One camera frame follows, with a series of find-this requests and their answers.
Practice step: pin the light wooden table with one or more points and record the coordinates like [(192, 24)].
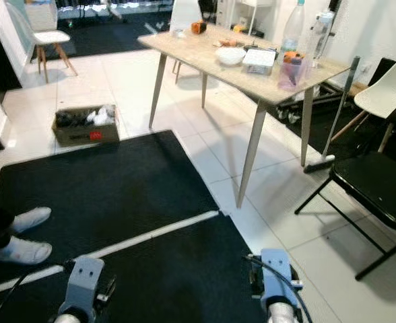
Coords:
[(198, 57)]

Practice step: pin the clear bottle with dark print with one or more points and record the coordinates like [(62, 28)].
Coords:
[(322, 37)]

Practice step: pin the cardboard box with red label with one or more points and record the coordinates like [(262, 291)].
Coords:
[(77, 136)]

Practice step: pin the grey floor squeegee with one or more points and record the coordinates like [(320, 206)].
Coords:
[(319, 163)]

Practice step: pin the purple translucent plastic tub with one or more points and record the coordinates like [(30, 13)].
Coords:
[(293, 74)]

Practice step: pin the black metal frame chair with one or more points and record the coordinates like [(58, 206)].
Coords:
[(376, 185)]

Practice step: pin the small orange black object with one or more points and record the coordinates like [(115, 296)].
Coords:
[(199, 27)]

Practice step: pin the person black trousers white socks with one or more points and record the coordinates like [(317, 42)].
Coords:
[(23, 250)]

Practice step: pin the black floor mat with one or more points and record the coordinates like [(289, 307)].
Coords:
[(104, 188), (178, 276)]

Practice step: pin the small empty white bowl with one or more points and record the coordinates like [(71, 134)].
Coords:
[(230, 56)]

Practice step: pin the white chair wooden legs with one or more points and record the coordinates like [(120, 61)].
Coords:
[(53, 38), (390, 91), (184, 13)]

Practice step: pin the small white cup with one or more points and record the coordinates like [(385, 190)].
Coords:
[(180, 32)]

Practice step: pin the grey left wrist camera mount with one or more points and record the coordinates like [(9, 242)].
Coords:
[(85, 282)]

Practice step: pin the tall clear plastic bottle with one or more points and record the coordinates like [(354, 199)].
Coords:
[(293, 27)]

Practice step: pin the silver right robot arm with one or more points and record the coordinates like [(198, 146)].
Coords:
[(283, 313)]

